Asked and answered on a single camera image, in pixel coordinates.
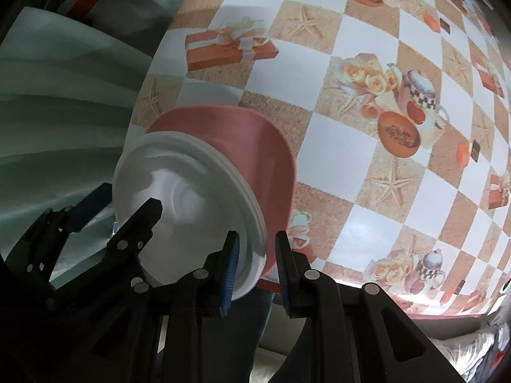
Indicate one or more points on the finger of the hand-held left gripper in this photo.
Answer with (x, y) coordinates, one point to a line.
(137, 227)
(76, 219)

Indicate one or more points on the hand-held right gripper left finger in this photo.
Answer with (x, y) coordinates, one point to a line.
(230, 275)

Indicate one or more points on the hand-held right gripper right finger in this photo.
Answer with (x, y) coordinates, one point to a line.
(284, 275)

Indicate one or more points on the pink square plate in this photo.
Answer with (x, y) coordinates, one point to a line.
(247, 143)

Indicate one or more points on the person's left leg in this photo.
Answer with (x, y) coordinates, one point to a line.
(259, 327)

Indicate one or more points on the checkered printed tablecloth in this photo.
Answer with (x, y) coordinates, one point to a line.
(319, 159)

